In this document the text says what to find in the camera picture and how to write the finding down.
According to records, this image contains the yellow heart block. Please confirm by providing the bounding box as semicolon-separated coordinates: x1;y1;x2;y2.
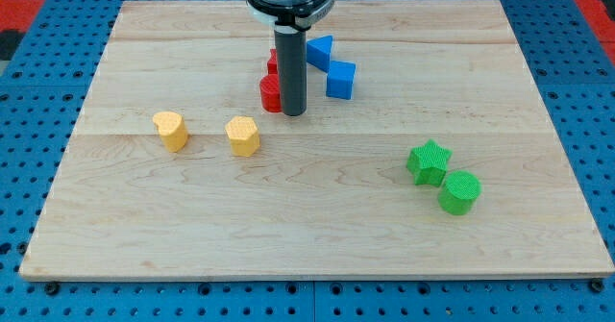
152;111;188;153

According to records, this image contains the red cylinder block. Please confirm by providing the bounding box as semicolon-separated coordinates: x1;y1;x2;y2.
259;74;282;112

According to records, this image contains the green cylinder block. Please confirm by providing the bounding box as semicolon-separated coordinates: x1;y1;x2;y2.
437;170;481;215

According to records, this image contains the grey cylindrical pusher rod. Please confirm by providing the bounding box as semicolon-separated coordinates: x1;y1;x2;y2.
274;26;307;116

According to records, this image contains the green star block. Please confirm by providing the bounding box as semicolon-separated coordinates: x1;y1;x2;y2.
406;139;453;187

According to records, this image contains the blue cube block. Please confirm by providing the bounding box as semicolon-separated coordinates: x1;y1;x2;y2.
326;61;357;100

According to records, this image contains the wooden board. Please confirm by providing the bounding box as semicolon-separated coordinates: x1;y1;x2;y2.
20;0;614;282

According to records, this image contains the blue triangle block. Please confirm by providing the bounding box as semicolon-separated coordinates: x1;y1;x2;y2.
307;36;333;72

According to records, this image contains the yellow hexagon block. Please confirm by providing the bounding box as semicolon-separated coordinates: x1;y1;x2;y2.
225;116;260;157

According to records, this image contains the red block behind rod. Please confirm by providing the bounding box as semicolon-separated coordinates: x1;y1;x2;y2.
266;48;278;74

